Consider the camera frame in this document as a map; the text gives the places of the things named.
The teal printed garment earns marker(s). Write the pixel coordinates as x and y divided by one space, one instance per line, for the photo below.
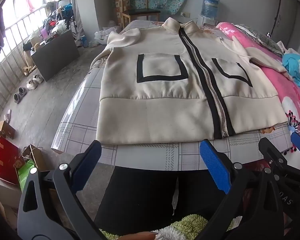
297 67

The black wall pole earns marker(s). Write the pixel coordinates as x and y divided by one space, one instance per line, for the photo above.
277 10

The pink floral blanket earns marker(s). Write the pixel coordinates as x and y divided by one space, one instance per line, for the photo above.
296 97

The blue water jug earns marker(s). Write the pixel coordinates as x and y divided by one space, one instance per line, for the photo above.
210 6

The beige zip jacket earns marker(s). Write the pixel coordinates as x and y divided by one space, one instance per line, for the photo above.
165 110

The wall socket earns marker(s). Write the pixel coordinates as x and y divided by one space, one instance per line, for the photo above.
185 14

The green fluffy garment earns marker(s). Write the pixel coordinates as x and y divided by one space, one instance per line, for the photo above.
190 223

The person's black pants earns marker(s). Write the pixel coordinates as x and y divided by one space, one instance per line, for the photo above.
140 197

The red paper bag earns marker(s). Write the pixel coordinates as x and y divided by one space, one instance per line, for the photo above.
6 161

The grey patterned cloth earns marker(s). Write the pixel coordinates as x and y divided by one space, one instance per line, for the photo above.
262 40

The white plastic bags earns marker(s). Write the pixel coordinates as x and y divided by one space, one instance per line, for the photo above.
103 34

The tan shoe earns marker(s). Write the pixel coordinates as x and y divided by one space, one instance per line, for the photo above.
28 70

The wooden chair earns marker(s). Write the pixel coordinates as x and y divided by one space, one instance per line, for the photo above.
140 12

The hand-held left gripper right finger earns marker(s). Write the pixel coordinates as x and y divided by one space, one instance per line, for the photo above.
215 165

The person's left hand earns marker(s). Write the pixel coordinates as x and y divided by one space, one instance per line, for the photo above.
140 235

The stack of patterned boxes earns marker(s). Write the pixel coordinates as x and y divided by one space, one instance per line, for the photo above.
118 2

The dark grey cabinet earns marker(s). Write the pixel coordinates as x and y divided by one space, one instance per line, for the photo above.
55 55

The green paper bag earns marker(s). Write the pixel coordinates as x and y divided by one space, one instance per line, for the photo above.
25 176

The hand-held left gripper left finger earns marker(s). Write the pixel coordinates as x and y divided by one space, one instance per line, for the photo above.
86 165

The small cardboard box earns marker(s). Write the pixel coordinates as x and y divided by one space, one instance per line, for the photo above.
5 129

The pile of colourful clothes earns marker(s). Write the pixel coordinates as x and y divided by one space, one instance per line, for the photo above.
55 21

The white water dispenser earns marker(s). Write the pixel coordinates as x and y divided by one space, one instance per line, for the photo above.
206 21

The brown paper bag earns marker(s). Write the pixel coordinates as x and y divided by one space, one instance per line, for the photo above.
36 156

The white sneaker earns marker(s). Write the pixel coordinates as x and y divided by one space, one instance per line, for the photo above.
38 79
31 84

